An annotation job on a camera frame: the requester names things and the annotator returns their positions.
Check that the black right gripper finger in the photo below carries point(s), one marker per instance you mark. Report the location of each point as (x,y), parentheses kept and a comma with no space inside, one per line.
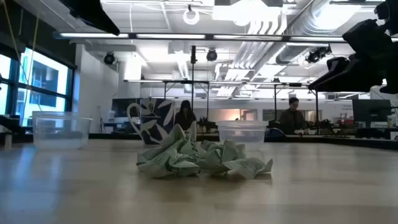
(335,63)
(351,77)

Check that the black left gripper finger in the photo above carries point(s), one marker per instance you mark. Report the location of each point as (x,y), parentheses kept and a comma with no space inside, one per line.
(93,14)

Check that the black computer monitor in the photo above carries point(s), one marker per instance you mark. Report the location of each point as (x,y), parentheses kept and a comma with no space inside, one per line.
(371,112)

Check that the black ceiling spot lamp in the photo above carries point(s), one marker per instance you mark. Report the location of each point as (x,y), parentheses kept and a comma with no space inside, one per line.
(211,55)
(109,58)

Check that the person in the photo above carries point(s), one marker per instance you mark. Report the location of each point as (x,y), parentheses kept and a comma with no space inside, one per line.
(185,116)
(291,119)

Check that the large glass window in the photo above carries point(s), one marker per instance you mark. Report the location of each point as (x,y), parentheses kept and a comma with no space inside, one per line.
(43,84)

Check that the blue chair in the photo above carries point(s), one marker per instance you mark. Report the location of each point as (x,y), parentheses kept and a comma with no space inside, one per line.
(275,132)

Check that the clear plastic bin with tab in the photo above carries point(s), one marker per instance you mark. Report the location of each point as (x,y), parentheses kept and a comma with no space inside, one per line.
(242,132)

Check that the black vertical pole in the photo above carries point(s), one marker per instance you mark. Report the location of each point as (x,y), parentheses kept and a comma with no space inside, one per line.
(193,77)

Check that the empty clear plastic bin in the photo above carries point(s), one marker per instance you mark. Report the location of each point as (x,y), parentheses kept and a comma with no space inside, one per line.
(60,130)

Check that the blue and white ceramic mug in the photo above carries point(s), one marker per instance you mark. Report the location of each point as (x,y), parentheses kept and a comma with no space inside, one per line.
(155,124)

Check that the black table fixture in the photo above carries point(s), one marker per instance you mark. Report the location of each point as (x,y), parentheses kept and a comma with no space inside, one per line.
(11,124)

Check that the black ceiling camera mount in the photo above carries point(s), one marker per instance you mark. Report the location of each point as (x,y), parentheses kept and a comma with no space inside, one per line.
(317,54)

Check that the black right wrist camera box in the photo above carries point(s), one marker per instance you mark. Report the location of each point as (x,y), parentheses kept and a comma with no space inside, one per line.
(367,39)

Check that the silver ventilation duct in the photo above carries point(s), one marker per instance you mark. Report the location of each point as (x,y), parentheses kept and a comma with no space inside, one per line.
(308,28)

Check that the black background station frame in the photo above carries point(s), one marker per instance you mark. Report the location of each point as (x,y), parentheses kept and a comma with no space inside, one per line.
(275,93)

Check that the overhead frame bar with lights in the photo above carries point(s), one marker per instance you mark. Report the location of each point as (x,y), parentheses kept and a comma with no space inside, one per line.
(171,36)

